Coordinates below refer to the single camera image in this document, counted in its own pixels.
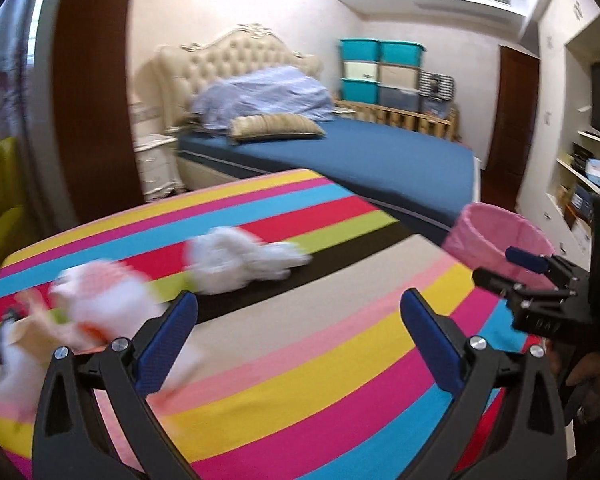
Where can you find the light blue duvet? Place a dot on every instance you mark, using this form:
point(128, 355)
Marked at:
point(260, 95)

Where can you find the pink waste bin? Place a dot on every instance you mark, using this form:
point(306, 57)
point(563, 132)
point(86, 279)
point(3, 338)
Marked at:
point(480, 240)

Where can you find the blue white tissue box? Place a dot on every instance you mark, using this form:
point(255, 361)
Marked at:
point(599, 170)

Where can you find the bed with blue sheet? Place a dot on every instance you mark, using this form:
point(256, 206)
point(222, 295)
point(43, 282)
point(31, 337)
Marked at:
point(380, 160)

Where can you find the white carved nightstand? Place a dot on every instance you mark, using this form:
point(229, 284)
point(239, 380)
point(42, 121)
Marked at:
point(155, 160)

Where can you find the brown wooden door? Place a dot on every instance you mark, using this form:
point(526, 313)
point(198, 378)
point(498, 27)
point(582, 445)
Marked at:
point(510, 125)

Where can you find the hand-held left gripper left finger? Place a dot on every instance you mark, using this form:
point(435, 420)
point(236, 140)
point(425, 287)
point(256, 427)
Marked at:
point(167, 340)

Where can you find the stack of plastic storage boxes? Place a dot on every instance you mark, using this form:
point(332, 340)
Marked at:
point(380, 75)

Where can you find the pink foam fruit net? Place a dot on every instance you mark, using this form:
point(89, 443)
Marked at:
point(100, 300)

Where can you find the yellow green sofa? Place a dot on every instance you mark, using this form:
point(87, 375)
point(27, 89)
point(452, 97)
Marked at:
point(2, 185)

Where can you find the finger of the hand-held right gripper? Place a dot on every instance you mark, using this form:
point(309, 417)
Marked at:
point(495, 282)
point(527, 259)

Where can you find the wooden crib rail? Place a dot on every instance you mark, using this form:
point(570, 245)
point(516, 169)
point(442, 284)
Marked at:
point(405, 115)

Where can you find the brown wooden wardrobe panel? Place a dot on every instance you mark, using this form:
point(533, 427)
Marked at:
point(95, 85)

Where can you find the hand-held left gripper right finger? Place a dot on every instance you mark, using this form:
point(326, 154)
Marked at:
point(430, 340)

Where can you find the person's right hand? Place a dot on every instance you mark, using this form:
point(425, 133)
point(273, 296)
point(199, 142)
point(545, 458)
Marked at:
point(595, 372)

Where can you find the crumpled white plastic bag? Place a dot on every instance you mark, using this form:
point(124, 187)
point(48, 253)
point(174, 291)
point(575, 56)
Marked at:
point(225, 260)

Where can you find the white wall shelf unit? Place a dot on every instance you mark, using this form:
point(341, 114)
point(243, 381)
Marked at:
point(575, 180)

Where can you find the floral lace curtain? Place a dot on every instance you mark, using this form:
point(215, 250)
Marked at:
point(5, 75)

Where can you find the cream tufted bed headboard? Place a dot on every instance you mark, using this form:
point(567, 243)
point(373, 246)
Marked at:
point(230, 55)

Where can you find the gold striped pillow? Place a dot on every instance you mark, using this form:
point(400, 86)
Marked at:
point(275, 126)

